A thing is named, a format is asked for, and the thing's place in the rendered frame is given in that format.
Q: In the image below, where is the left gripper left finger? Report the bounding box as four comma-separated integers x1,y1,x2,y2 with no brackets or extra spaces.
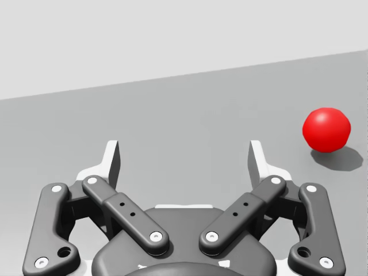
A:
22,140,170,276

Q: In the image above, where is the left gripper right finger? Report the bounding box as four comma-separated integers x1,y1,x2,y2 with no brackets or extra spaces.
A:
198,140,347,276

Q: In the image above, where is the red ball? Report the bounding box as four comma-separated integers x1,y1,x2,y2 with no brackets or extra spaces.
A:
302,107,352,153

